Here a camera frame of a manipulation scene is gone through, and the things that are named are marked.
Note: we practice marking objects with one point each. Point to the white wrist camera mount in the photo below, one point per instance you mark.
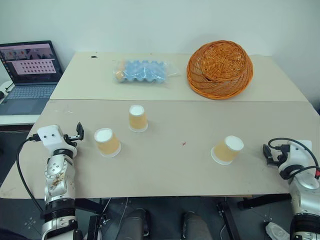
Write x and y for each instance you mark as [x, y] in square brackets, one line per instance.
[297, 152]
[50, 137]

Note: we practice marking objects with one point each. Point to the grey open laptop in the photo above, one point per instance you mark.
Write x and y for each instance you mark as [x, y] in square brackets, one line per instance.
[27, 75]

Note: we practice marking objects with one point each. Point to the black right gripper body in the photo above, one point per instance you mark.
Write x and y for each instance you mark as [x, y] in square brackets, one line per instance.
[279, 155]

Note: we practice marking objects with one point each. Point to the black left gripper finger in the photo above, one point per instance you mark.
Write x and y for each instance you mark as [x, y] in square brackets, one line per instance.
[80, 131]

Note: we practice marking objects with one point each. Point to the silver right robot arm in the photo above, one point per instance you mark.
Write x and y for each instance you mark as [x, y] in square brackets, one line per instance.
[305, 190]

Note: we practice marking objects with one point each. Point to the orange wicker basket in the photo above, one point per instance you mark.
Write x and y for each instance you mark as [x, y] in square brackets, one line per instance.
[220, 72]

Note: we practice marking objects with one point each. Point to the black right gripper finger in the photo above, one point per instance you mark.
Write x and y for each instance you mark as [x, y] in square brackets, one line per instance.
[267, 152]
[271, 163]

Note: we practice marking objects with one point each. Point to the white plastic object on floor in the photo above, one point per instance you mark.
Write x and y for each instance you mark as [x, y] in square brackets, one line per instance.
[276, 231]

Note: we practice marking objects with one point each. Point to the dark rounded robot knee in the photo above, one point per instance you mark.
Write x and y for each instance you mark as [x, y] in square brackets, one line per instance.
[136, 225]
[195, 226]

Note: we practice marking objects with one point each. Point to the orange paper cup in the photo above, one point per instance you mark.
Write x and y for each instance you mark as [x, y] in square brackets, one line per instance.
[108, 145]
[226, 151]
[137, 120]

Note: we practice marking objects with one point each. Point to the black metal table frame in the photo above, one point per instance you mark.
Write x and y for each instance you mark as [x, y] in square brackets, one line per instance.
[262, 201]

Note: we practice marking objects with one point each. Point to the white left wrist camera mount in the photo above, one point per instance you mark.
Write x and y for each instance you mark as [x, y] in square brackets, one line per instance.
[50, 137]

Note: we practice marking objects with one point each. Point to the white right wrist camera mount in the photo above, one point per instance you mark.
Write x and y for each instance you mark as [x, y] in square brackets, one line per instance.
[297, 152]

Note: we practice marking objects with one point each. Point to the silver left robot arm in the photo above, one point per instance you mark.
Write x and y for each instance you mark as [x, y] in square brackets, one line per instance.
[57, 180]

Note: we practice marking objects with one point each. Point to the blue egg tray in bag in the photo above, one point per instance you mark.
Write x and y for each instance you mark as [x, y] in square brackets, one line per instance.
[142, 72]

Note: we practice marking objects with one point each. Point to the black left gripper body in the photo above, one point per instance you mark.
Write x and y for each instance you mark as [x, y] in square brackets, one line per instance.
[71, 140]

